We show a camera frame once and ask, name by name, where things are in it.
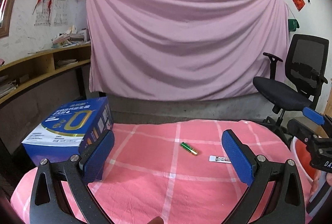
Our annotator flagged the blue cardboard box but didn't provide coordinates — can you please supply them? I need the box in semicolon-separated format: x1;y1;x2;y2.
22;97;113;165

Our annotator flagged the green gold battery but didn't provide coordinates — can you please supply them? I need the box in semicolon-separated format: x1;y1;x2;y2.
180;142;199;156

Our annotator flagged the pink hanging sheet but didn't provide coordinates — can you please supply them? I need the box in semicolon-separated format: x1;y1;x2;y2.
86;0;289;101

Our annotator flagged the person's right hand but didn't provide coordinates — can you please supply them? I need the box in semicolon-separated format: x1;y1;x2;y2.
310;170;332;196

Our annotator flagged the red trash bin white rim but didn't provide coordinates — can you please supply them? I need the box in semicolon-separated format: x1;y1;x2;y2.
290;137;316;183

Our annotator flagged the green object behind sheet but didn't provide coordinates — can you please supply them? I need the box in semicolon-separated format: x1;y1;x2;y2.
288;18;300;32

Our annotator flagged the stack of books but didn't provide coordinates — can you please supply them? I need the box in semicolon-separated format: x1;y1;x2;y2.
52;26;90;49

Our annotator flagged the wooden curved shelf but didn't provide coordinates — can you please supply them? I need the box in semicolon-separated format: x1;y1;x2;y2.
1;43;91;107

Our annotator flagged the pink checked tablecloth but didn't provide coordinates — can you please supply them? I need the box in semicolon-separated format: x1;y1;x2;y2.
10;119;314;224

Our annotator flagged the black office chair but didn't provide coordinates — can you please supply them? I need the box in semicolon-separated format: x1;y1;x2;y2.
253;34;329;131

